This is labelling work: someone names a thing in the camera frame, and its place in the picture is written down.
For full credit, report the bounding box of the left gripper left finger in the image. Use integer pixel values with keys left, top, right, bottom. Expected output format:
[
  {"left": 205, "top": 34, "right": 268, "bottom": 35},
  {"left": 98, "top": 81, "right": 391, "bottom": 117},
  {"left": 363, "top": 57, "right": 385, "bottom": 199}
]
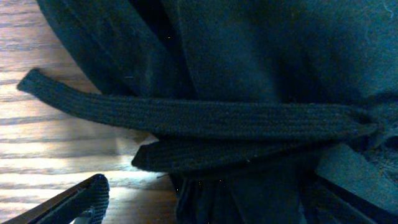
[{"left": 4, "top": 174, "right": 109, "bottom": 224}]

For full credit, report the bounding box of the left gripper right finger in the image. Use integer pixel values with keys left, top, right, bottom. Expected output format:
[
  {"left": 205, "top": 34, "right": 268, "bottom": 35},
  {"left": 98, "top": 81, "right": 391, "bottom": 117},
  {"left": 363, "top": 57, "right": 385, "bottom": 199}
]
[{"left": 303, "top": 174, "right": 397, "bottom": 224}]

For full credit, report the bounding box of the large black garment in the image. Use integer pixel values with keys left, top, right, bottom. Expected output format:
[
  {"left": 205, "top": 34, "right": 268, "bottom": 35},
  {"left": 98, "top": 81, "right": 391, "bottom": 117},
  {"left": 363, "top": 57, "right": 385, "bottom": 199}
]
[{"left": 17, "top": 0, "right": 397, "bottom": 223}]

